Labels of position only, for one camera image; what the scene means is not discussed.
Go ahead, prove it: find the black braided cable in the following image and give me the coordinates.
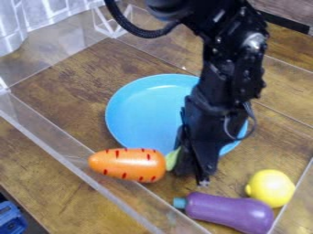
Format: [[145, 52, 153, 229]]
[[103, 0, 182, 39]]

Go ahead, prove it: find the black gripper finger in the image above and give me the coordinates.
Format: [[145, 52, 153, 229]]
[[191, 141, 231, 186], [173, 107, 195, 176]]

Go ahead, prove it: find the clear acrylic enclosure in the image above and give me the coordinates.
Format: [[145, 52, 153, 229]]
[[0, 3, 313, 234]]

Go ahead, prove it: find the blue round tray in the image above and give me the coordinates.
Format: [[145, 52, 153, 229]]
[[104, 73, 248, 158]]

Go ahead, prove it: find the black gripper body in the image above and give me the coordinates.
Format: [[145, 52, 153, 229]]
[[178, 87, 256, 153]]

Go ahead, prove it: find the white grid curtain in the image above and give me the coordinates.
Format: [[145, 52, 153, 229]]
[[0, 0, 104, 57]]

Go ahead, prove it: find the orange toy carrot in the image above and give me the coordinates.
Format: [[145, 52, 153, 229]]
[[88, 148, 178, 183]]

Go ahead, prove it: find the yellow toy lemon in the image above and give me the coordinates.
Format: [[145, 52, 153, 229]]
[[244, 169, 295, 208]]

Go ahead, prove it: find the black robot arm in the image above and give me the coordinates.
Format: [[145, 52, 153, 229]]
[[145, 0, 268, 186]]

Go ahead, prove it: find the blue plastic object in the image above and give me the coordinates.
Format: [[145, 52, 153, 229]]
[[0, 201, 28, 234]]

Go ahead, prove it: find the dark baseboard strip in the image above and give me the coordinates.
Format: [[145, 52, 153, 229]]
[[260, 11, 309, 35]]

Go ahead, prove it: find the purple toy eggplant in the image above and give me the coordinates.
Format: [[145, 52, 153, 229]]
[[172, 192, 274, 234]]

